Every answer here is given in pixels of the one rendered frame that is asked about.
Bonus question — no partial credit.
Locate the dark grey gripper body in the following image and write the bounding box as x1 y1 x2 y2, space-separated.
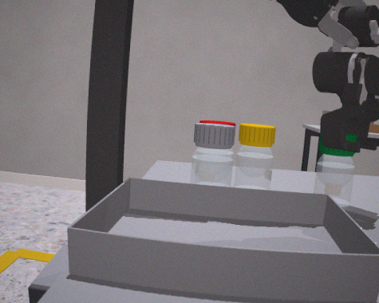
312 42 379 100

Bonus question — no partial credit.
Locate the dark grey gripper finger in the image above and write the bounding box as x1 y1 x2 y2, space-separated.
320 63 368 153
346 95 379 151

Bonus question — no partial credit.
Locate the clear glass bottle with yellow cap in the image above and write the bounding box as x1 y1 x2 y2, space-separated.
234 124 275 191

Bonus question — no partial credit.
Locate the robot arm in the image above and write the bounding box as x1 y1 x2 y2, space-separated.
276 0 379 49

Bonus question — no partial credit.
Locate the clear bottle with grey cap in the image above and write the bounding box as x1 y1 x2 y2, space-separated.
190 123 235 187

